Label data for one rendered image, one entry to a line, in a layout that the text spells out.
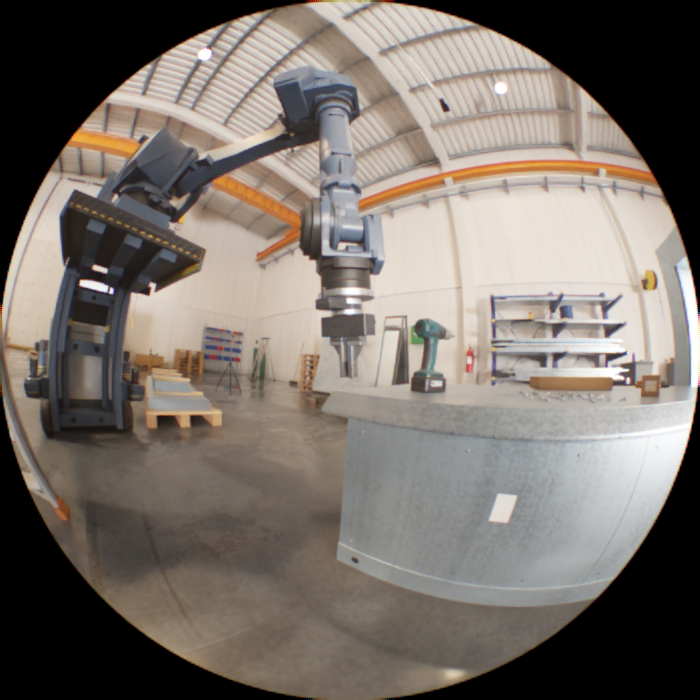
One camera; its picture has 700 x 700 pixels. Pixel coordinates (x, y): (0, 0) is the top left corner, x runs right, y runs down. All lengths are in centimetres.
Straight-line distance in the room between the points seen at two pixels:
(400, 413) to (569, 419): 36
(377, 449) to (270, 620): 62
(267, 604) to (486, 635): 62
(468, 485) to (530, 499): 17
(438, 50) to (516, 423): 755
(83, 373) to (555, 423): 260
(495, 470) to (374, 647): 57
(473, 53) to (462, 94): 150
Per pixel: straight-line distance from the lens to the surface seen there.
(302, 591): 84
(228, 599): 84
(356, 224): 59
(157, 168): 159
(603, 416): 54
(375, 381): 334
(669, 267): 212
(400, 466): 59
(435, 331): 72
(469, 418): 46
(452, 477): 56
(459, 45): 761
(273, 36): 784
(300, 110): 134
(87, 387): 233
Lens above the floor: 71
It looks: 5 degrees up
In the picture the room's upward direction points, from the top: 4 degrees clockwise
